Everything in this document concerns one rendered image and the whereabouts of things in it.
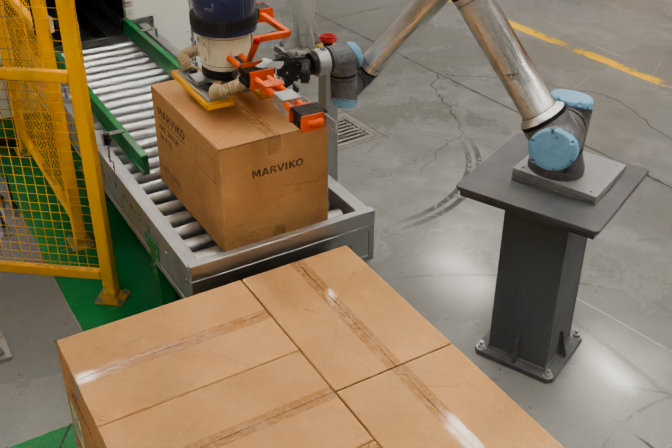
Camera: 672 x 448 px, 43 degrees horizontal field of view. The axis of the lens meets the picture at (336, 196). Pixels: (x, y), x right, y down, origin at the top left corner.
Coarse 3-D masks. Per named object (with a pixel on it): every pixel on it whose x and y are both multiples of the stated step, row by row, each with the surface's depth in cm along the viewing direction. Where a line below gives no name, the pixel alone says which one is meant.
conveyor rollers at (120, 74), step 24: (96, 48) 454; (120, 48) 459; (96, 72) 430; (120, 72) 427; (144, 72) 425; (120, 96) 403; (144, 96) 401; (96, 120) 383; (120, 120) 379; (144, 120) 377; (144, 144) 360; (168, 192) 324; (168, 216) 309; (192, 216) 311; (336, 216) 311; (192, 240) 296
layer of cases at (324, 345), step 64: (320, 256) 288; (128, 320) 259; (192, 320) 259; (256, 320) 259; (320, 320) 259; (384, 320) 259; (128, 384) 235; (192, 384) 235; (256, 384) 235; (320, 384) 235; (384, 384) 235; (448, 384) 235
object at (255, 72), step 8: (240, 64) 271; (248, 64) 272; (256, 64) 273; (240, 72) 270; (248, 72) 268; (256, 72) 266; (264, 72) 267; (272, 72) 269; (240, 80) 271; (248, 80) 267; (264, 80) 269; (256, 88) 268
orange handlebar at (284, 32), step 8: (264, 16) 317; (272, 24) 312; (280, 24) 309; (280, 32) 302; (288, 32) 303; (264, 40) 299; (232, 56) 282; (240, 56) 283; (232, 64) 279; (256, 80) 265; (272, 80) 264; (264, 88) 261; (272, 88) 265; (280, 88) 260; (272, 96) 256; (288, 104) 250; (296, 104) 252; (312, 120) 240; (320, 120) 241
